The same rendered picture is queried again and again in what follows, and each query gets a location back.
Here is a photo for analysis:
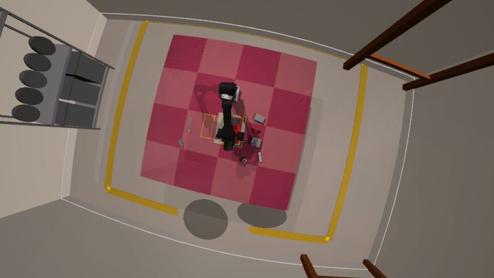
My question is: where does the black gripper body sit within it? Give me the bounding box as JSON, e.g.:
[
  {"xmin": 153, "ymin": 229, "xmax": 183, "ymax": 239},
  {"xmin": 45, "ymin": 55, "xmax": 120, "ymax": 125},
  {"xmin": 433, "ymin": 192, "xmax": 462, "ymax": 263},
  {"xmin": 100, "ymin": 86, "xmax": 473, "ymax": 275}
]
[{"xmin": 217, "ymin": 129, "xmax": 244, "ymax": 141}]

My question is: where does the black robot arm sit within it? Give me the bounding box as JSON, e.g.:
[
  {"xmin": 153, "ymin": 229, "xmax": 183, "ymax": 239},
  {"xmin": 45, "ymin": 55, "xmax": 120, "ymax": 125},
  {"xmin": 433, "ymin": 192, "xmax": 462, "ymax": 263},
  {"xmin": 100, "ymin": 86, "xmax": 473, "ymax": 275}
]
[{"xmin": 219, "ymin": 82, "xmax": 237, "ymax": 151}]

